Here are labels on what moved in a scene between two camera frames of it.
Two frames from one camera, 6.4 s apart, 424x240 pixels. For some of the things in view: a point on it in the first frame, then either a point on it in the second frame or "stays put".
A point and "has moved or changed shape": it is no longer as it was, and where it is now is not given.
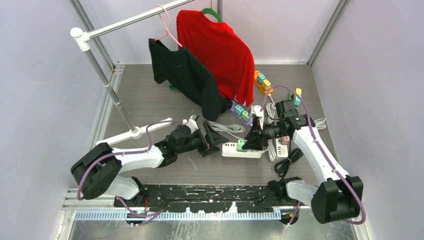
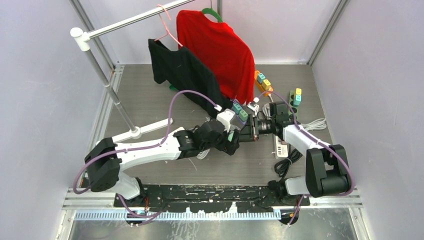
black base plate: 212,199 stays put
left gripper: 209,142 → 228,147
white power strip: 282,150 stays put
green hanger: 213,12 stays put
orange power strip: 265,92 stays put
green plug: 240,143 has moved or changed shape
